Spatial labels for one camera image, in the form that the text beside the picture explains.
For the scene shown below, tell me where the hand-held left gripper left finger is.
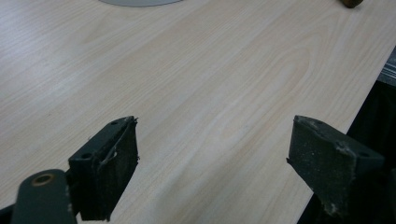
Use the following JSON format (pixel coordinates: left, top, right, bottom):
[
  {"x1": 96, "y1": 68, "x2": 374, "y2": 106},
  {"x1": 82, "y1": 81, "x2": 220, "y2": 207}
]
[{"x1": 67, "y1": 115, "x2": 140, "y2": 222}]

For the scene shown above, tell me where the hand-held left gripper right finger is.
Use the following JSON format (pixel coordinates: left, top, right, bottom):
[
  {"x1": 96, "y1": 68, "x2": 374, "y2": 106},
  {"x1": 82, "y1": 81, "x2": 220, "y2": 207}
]
[{"x1": 286, "y1": 115, "x2": 386, "y2": 218}]

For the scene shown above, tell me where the brown round object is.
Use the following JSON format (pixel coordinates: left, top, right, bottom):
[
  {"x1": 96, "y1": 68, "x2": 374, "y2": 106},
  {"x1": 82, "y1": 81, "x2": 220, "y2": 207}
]
[{"x1": 339, "y1": 0, "x2": 364, "y2": 9}]

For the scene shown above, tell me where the grey round plate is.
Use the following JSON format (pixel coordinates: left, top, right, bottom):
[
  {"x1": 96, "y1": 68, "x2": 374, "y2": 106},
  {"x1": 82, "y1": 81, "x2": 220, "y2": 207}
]
[{"x1": 98, "y1": 0, "x2": 183, "y2": 7}]

